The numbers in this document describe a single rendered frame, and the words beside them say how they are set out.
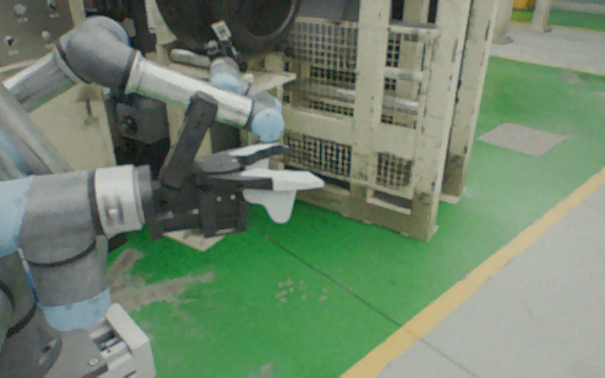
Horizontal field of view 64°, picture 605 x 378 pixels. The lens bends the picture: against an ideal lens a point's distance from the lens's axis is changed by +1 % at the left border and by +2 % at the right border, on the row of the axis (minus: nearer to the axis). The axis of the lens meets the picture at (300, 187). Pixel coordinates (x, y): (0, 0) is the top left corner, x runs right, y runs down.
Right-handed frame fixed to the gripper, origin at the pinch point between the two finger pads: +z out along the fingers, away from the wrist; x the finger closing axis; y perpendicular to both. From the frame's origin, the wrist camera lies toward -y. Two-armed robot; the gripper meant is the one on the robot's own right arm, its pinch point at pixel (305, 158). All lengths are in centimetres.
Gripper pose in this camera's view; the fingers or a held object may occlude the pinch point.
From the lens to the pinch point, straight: 60.2
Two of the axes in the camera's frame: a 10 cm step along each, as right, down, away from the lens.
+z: 9.6, -1.4, 2.5
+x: 2.8, 3.3, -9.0
